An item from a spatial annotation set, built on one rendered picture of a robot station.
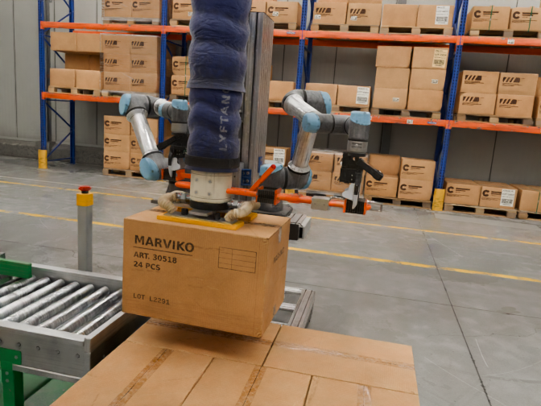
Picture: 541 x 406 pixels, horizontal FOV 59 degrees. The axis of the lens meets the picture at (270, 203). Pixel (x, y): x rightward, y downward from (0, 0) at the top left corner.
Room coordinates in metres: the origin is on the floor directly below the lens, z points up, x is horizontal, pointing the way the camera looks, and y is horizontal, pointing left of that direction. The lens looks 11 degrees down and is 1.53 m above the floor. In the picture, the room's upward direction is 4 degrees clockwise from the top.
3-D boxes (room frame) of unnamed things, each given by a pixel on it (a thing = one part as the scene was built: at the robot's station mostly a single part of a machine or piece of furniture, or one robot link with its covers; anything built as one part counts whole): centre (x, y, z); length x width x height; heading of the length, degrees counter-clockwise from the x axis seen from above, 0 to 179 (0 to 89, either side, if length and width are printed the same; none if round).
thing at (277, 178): (2.42, 0.00, 1.20); 0.13 x 0.12 x 0.14; 107
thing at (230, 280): (1.97, 0.24, 0.87); 0.60 x 0.40 x 0.40; 77
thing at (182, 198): (1.96, 0.25, 1.14); 0.34 x 0.25 x 0.06; 76
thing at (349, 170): (1.82, -0.31, 1.34); 0.09 x 0.08 x 0.12; 76
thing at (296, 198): (2.03, 0.03, 1.20); 0.93 x 0.30 x 0.04; 76
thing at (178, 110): (2.28, 0.46, 1.50); 0.09 x 0.08 x 0.11; 41
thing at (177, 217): (1.86, 0.28, 1.10); 0.34 x 0.10 x 0.05; 76
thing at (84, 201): (2.67, 1.06, 0.50); 0.07 x 0.07 x 1.00; 78
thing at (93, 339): (2.06, 0.61, 0.58); 0.70 x 0.03 x 0.06; 168
